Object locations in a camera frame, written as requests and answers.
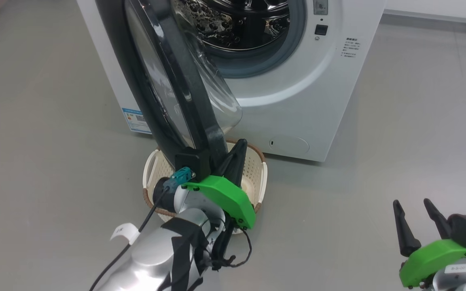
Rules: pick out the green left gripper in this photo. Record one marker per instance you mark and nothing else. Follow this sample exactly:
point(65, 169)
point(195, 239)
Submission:
point(229, 198)

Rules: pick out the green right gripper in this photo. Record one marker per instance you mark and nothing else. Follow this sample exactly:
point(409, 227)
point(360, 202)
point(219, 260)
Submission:
point(431, 258)

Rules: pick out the black-rimmed glass washer door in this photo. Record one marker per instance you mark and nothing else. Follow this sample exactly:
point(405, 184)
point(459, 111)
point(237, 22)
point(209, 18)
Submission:
point(184, 81)

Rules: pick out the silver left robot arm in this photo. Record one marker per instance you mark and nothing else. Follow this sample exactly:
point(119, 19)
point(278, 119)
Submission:
point(152, 258)

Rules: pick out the white front-load washing machine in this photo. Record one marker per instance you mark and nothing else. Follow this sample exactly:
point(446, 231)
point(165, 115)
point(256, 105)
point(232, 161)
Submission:
point(297, 93)

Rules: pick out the stainless steel washing machine drum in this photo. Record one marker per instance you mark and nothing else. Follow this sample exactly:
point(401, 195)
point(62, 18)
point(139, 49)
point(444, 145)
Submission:
point(233, 24)

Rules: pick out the cream perforated laundry basket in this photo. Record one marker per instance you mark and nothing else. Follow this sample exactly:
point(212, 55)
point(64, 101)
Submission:
point(257, 169)

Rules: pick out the round drain filter cover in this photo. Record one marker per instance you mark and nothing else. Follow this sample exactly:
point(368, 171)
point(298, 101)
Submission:
point(289, 144)

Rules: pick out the blue energy label sticker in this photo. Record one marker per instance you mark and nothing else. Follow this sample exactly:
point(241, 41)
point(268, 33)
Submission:
point(136, 121)

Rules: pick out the grey warning sticker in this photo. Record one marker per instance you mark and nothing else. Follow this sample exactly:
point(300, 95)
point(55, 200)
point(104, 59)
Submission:
point(320, 6)

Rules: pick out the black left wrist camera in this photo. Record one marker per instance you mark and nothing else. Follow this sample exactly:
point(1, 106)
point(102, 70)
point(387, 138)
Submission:
point(192, 161)

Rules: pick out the teal left camera connector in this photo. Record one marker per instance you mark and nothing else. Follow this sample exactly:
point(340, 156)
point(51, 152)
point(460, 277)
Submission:
point(183, 176)

